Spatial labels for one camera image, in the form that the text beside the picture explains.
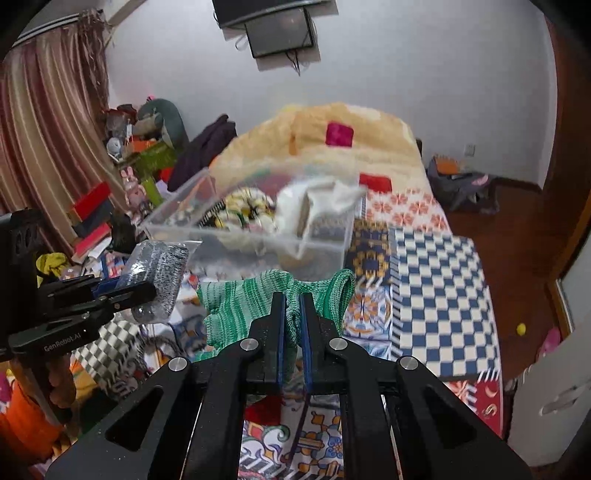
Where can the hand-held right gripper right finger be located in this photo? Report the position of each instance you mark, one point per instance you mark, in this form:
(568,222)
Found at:
(305,344)

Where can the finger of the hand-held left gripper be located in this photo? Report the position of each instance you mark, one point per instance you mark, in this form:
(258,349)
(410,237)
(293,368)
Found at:
(74,286)
(92,314)

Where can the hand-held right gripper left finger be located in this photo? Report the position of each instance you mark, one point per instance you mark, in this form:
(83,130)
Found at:
(280,344)

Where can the green knit sock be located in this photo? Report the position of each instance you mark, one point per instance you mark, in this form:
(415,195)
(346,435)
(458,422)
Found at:
(240,307)

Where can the clear plastic bag with cloth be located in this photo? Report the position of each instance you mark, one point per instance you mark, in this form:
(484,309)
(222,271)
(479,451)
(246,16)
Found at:
(159,272)

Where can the clear plastic storage box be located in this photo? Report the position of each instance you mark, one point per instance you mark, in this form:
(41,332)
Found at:
(194,217)

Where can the person's left forearm orange sleeve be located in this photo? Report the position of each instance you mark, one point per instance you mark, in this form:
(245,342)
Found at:
(23,417)

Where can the person's left hand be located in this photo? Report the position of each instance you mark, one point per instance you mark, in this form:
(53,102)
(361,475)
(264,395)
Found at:
(62,383)

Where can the yellow cloth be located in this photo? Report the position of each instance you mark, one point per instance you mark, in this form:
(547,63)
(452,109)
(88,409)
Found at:
(53,267)

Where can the red box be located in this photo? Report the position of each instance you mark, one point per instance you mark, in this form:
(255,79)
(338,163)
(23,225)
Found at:
(92,201)

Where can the colourful patterned bed sheet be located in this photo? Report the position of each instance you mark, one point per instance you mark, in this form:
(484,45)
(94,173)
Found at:
(369,263)

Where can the pink bunny plush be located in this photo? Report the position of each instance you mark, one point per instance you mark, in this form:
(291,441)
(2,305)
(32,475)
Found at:
(131,189)

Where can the brown striped curtain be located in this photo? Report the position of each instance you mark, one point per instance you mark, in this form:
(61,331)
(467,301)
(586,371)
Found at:
(46,129)

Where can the white cloth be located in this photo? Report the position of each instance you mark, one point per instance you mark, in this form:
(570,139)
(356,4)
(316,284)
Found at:
(318,203)

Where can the blue white checkered blanket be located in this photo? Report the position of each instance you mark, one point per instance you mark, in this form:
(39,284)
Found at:
(438,295)

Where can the yellow black patterned sock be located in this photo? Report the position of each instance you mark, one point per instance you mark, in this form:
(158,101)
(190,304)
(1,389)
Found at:
(247,205)

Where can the green plush dinosaur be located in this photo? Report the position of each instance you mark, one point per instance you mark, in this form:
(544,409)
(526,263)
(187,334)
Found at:
(164,115)

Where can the dark purple garment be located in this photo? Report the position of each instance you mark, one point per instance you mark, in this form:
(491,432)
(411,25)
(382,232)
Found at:
(205,143)

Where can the beige fluffy blanket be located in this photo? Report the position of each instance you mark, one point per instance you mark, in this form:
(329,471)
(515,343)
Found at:
(295,143)

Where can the yellow ball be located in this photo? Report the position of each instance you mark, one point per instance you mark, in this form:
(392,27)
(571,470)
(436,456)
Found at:
(521,328)

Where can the grey backpack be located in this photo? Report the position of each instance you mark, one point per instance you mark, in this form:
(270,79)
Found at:
(455,187)

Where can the pink slipper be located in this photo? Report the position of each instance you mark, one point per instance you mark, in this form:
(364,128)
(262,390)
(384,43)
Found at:
(549,341)

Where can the white cabinet door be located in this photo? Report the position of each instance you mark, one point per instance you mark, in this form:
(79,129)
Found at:
(554,369)

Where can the white wall socket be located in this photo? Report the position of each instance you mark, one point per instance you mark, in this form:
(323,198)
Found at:
(469,150)

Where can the black wall television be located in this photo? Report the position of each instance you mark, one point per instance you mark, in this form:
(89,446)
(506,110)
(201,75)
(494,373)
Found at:
(277,25)

